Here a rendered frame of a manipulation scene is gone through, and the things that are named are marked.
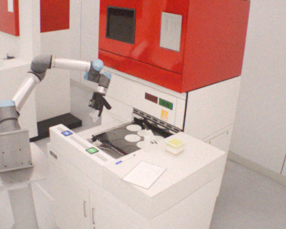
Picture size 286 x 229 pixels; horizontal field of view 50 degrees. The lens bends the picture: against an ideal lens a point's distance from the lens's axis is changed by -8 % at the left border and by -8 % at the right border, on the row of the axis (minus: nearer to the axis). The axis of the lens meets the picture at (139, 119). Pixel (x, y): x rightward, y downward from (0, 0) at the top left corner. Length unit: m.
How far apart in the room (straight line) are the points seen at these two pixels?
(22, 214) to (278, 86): 2.53
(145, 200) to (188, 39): 0.92
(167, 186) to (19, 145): 0.86
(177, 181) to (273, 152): 2.04
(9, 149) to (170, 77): 1.03
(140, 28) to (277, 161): 2.11
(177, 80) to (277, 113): 1.64
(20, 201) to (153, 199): 0.94
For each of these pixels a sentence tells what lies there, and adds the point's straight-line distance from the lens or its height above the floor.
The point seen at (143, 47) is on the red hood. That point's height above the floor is 1.44.
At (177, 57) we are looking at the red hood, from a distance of 1.92.
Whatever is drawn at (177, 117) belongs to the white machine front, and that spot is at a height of 1.04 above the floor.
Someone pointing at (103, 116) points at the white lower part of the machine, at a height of 0.78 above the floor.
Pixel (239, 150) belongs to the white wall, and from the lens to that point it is 3.72.
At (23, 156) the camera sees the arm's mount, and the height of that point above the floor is 0.90.
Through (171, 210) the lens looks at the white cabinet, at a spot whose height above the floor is 0.79.
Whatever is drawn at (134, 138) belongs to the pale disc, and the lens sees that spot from 2.09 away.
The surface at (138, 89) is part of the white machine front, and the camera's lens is 2.27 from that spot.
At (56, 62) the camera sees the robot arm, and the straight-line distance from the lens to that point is 2.17.
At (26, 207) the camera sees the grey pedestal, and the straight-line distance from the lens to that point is 2.15.
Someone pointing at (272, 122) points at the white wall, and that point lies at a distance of 3.42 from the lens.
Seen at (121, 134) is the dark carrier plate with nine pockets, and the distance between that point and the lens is 2.14.
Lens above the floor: 1.88
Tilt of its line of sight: 25 degrees down
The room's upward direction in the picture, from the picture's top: 3 degrees clockwise
